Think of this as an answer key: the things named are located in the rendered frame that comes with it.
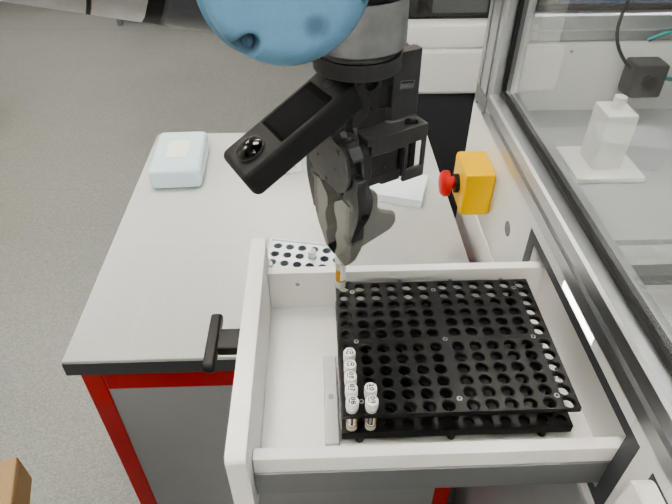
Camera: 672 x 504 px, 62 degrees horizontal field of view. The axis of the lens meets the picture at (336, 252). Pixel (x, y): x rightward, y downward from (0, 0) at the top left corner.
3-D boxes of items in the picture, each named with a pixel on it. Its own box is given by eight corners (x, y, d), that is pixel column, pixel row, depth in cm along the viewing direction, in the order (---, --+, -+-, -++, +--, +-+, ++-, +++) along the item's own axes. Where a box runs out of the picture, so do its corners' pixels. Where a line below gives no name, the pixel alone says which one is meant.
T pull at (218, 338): (203, 376, 55) (200, 367, 54) (213, 320, 61) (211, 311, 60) (240, 375, 55) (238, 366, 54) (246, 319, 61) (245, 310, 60)
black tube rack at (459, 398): (341, 453, 56) (342, 415, 52) (335, 321, 69) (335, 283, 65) (563, 445, 56) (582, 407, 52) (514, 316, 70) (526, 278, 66)
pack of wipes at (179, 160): (202, 188, 105) (199, 168, 102) (150, 191, 105) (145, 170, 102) (210, 148, 117) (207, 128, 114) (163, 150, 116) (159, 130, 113)
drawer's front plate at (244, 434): (238, 523, 52) (223, 460, 45) (259, 301, 74) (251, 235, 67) (257, 522, 52) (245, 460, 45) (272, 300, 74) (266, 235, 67)
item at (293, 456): (257, 497, 53) (251, 463, 49) (271, 301, 72) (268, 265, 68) (679, 482, 54) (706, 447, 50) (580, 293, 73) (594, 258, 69)
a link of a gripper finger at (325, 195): (377, 241, 60) (384, 168, 54) (328, 260, 57) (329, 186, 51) (361, 225, 62) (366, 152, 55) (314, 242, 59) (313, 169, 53)
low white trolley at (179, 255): (169, 585, 123) (60, 362, 74) (208, 360, 170) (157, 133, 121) (435, 575, 124) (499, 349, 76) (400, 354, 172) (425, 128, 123)
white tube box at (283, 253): (258, 292, 84) (256, 273, 82) (272, 256, 90) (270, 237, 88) (341, 301, 82) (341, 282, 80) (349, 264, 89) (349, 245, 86)
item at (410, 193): (351, 197, 103) (351, 190, 102) (361, 173, 109) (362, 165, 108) (420, 208, 100) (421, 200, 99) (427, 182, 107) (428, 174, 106)
